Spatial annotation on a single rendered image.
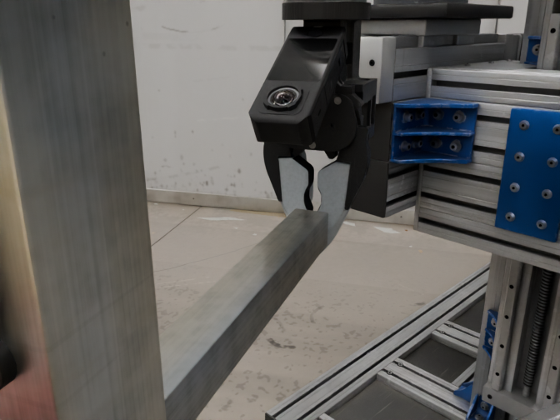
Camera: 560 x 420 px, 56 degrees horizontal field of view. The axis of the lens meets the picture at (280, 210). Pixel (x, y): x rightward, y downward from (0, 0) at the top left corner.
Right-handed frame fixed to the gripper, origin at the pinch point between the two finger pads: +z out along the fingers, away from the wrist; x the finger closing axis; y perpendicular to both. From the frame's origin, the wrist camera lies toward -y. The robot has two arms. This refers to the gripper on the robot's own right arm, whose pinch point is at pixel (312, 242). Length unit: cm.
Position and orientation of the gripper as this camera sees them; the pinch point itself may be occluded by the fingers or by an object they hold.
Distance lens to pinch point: 47.4
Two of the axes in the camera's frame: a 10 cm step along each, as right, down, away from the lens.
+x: -9.3, -1.2, 3.4
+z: 0.0, 9.4, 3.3
